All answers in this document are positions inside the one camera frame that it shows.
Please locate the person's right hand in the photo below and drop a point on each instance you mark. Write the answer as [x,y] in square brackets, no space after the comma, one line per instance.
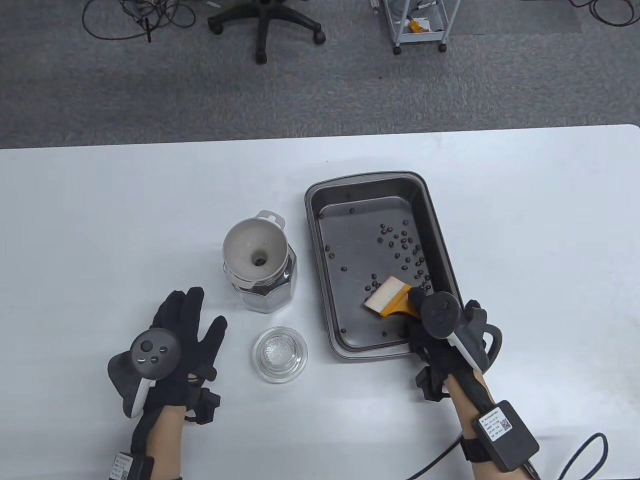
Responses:
[425,350]

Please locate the person's left hand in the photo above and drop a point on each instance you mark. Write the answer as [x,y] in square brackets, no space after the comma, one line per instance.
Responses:
[192,325]

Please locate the dark metal baking tray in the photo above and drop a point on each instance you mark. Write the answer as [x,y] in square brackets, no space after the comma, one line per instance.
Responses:
[360,300]

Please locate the beige plastic funnel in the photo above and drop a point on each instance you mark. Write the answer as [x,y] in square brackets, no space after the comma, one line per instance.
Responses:
[245,250]

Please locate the clear glass jar lid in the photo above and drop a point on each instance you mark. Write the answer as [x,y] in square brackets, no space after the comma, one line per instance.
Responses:
[280,355]

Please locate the group of coffee beans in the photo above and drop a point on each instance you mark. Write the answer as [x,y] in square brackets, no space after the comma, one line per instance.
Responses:
[385,228]

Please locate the person's right forearm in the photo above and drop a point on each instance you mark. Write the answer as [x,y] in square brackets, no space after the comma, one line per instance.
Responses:
[475,395]

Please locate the person's left forearm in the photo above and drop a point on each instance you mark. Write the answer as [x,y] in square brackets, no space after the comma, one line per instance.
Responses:
[167,440]

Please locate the black right hand controller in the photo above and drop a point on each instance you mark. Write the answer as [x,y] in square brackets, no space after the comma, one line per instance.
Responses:
[440,312]

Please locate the black hand controller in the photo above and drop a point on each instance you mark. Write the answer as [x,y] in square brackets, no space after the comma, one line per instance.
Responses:
[155,352]
[440,312]

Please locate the black left hand controller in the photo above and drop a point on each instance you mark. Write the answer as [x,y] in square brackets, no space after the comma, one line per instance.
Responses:
[155,352]

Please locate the clear glass jar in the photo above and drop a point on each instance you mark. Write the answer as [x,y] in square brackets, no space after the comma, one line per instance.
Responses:
[270,297]

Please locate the black labelled right wrist box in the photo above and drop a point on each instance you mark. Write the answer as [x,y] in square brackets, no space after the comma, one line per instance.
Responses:
[505,435]

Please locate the small labelled left wrist box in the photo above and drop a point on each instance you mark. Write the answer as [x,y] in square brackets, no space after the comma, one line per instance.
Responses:
[122,467]

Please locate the black office chair base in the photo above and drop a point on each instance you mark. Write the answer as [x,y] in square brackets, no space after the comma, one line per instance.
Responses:
[262,30]

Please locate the orange white packet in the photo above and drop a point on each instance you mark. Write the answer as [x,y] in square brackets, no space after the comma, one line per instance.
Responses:
[420,25]

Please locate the grey metal wheeled cart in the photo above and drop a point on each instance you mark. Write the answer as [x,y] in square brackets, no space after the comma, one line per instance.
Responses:
[435,20]

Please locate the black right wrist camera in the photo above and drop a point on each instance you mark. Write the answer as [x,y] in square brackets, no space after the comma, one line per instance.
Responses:
[430,385]

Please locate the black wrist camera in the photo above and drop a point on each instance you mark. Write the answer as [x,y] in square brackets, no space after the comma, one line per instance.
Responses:
[207,405]
[430,385]

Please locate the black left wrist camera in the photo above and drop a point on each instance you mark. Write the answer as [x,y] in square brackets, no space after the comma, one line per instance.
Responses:
[207,405]

